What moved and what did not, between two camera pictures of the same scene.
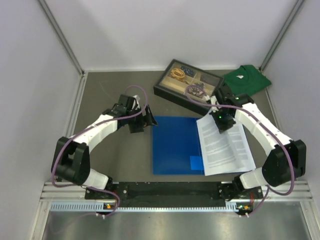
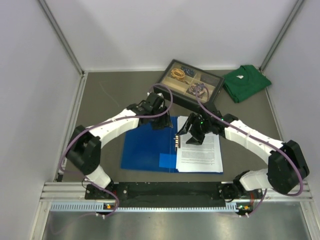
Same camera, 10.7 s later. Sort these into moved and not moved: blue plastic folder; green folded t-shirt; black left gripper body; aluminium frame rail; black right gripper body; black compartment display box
Moved: black left gripper body; blue plastic folder; black right gripper body
Not moved: green folded t-shirt; aluminium frame rail; black compartment display box
